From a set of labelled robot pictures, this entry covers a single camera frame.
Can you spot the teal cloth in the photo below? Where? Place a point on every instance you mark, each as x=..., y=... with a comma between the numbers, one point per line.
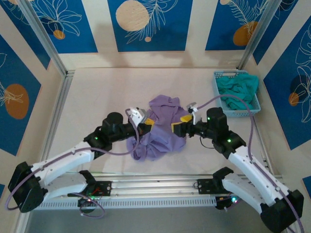
x=240, y=87

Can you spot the black controller board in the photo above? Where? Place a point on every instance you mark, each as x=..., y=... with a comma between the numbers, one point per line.
x=86, y=202
x=226, y=202

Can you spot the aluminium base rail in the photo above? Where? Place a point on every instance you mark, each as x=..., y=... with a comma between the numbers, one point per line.
x=150, y=185

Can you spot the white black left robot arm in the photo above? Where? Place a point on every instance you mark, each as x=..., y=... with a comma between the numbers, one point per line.
x=60, y=160

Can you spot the purple t-shirt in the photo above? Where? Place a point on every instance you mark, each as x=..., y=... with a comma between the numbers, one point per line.
x=160, y=143

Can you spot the light blue plastic basket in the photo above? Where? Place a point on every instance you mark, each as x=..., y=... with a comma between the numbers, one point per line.
x=256, y=106

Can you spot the aluminium frame post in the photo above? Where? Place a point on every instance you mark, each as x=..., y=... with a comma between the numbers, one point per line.
x=41, y=36
x=261, y=34

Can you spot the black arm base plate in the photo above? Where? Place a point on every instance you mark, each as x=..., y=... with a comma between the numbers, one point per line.
x=205, y=186
x=103, y=188

